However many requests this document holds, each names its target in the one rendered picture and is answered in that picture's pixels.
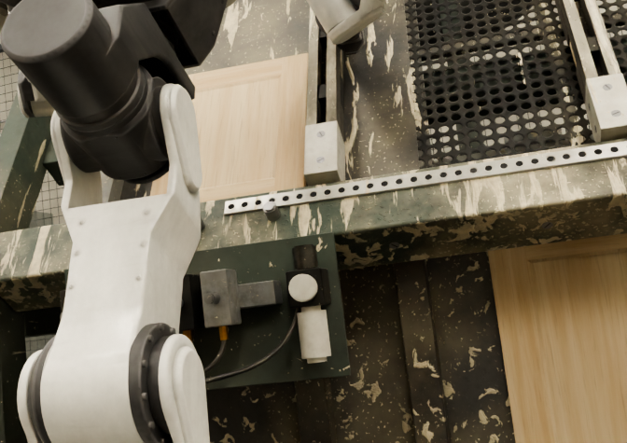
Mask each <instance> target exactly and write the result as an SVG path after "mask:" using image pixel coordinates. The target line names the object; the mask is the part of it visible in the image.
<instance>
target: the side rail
mask: <svg viewBox="0 0 627 443"><path fill-rule="evenodd" d="M51 117H52V116H48V117H35V118H27V117H26V116H24V115H23V114H22V112H21V109H20V104H19V100H18V91H17V93H16V96H15V98H14V101H13V104H12V106H11V108H10V111H9V113H8V116H7V121H6V123H5V126H4V129H3V130H2V133H1V136H0V233H1V232H8V231H13V230H20V229H26V228H29V226H30V223H31V219H32V216H33V213H34V210H35V205H36V202H37V199H38V196H39V192H40V189H41V187H42V184H43V180H44V177H45V174H46V171H47V169H46V168H45V166H44V165H43V160H44V157H45V155H46V152H47V148H48V145H49V140H50V139H51V134H50V121H51Z"/></svg>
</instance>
